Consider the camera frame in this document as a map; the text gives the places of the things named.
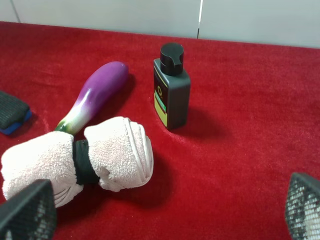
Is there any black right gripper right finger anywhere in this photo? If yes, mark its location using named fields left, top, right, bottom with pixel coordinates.
left=285, top=172, right=320, bottom=240

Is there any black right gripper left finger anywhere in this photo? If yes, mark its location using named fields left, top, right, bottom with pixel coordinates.
left=0, top=179, right=57, bottom=240

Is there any red table cloth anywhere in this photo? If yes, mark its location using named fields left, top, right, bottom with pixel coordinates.
left=0, top=22, right=320, bottom=240

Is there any black and blue eraser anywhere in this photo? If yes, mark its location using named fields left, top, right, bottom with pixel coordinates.
left=0, top=90, right=32, bottom=135

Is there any rolled white towel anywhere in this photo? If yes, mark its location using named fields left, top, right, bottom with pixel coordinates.
left=1, top=116, right=154, bottom=207

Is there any purple toy eggplant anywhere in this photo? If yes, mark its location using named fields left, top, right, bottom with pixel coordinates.
left=55, top=61, right=129, bottom=135

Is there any dark grey pump bottle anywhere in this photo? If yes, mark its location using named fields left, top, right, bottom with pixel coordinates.
left=153, top=42, right=191, bottom=130

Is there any white pole behind table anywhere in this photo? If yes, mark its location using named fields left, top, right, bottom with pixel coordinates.
left=196, top=0, right=203, bottom=39

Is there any black strap on towel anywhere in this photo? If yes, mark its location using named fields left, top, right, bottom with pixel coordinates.
left=71, top=139, right=100, bottom=186

